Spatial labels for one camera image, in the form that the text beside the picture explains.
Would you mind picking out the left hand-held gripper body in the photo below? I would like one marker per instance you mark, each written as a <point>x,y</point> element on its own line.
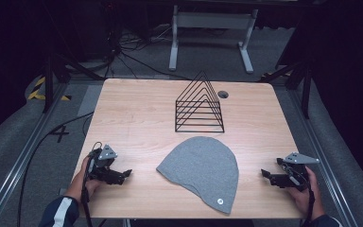
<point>102,167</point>

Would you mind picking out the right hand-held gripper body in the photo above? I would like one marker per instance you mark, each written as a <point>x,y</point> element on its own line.
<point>293,176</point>

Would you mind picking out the grey knit beanie hat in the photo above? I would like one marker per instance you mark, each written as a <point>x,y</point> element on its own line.
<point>201,171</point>

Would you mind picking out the person's left hand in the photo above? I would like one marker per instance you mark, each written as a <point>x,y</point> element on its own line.
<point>86,184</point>

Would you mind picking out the person's right hand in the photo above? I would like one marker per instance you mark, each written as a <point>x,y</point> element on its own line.
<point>308,198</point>

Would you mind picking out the black tripod stand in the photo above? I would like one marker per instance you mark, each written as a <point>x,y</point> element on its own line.
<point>305,91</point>
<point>48,85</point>

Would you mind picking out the yellow black hazard tape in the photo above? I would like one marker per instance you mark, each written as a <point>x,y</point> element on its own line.
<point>35,93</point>

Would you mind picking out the aluminium floor rail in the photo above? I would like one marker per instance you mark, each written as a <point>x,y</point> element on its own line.
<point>19,164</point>
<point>321,157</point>

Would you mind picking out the white metal table frame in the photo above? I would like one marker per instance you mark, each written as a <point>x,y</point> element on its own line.
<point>212,20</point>

